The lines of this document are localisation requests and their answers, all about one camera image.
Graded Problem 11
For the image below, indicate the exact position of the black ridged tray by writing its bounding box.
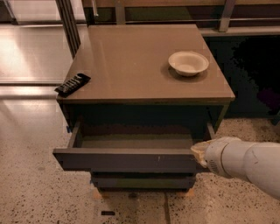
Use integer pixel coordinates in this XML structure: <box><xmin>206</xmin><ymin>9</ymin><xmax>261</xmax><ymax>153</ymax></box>
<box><xmin>54</xmin><ymin>73</ymin><xmax>91</xmax><ymax>98</ymax></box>

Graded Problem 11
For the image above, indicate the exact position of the white paper bowl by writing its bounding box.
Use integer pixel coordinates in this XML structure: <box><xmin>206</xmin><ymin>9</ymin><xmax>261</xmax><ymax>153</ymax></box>
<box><xmin>168</xmin><ymin>52</ymin><xmax>209</xmax><ymax>77</ymax></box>

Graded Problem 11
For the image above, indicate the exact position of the metal railing frame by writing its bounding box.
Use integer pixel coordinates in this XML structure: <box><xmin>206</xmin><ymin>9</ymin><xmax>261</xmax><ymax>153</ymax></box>
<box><xmin>81</xmin><ymin>0</ymin><xmax>280</xmax><ymax>32</ymax></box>

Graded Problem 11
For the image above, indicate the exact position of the dark metal post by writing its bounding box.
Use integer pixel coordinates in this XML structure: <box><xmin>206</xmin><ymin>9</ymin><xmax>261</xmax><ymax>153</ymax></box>
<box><xmin>55</xmin><ymin>0</ymin><xmax>81</xmax><ymax>58</ymax></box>

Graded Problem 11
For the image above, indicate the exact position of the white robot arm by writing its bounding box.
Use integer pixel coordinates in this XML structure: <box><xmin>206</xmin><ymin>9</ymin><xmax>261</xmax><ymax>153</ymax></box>
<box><xmin>191</xmin><ymin>136</ymin><xmax>280</xmax><ymax>200</ymax></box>

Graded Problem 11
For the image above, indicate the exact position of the grey drawer cabinet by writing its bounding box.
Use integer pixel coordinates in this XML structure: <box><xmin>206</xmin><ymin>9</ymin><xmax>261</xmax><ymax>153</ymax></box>
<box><xmin>57</xmin><ymin>24</ymin><xmax>235</xmax><ymax>181</ymax></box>

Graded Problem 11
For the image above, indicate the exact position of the grey drawer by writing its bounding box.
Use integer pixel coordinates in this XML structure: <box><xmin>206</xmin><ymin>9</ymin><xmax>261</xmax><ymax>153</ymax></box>
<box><xmin>92</xmin><ymin>173</ymin><xmax>196</xmax><ymax>189</ymax></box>
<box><xmin>53</xmin><ymin>120</ymin><xmax>215</xmax><ymax>174</ymax></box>

